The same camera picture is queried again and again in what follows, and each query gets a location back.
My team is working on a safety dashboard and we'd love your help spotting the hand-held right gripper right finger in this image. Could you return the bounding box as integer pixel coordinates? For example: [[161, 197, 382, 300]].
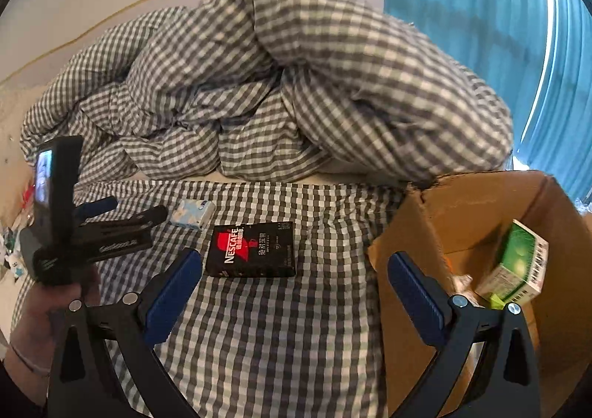
[[387, 251, 542, 418]]

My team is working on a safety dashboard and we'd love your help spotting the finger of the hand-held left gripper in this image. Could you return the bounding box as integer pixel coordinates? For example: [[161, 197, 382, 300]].
[[80, 205, 168, 234], [75, 196, 119, 221]]

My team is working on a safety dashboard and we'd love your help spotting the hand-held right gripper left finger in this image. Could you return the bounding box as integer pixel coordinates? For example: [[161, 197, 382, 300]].
[[48, 248, 204, 418]]

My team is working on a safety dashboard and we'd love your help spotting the brown cardboard box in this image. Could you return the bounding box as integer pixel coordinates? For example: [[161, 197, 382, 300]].
[[367, 170, 592, 418]]

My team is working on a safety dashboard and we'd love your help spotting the black coffee box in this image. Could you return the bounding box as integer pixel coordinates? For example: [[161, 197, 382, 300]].
[[205, 221, 297, 279]]

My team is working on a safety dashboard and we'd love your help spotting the green and white medicine box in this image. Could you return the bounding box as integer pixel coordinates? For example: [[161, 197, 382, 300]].
[[475, 219, 550, 306]]

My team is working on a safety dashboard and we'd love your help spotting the person's left forearm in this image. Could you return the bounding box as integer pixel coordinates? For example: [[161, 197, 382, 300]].
[[0, 339, 53, 418]]

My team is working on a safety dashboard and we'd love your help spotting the person's left hand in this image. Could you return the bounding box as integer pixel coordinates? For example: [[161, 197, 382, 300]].
[[10, 267, 103, 377]]

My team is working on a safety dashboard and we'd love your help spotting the blue and white tissue pack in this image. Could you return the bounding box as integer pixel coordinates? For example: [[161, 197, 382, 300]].
[[169, 199, 215, 229]]

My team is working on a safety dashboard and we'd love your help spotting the grey checked bed sheet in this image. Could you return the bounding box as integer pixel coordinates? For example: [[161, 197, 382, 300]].
[[11, 177, 408, 418]]

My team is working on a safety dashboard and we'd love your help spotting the grey checked duvet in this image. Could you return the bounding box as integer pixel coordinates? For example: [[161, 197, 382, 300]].
[[19, 0, 515, 184]]

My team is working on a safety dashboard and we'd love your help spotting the thin wrist bracelet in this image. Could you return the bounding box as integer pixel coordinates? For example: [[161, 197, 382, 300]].
[[4, 343, 51, 378]]

